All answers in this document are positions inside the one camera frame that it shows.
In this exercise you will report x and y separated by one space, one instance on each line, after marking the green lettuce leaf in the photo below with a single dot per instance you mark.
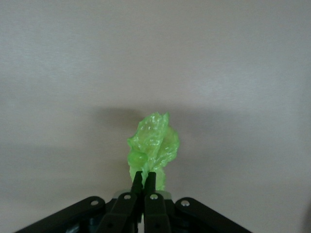
155 140

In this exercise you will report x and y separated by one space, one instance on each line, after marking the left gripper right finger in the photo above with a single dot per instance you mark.
158 213

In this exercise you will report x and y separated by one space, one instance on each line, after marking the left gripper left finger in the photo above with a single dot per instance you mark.
121 213

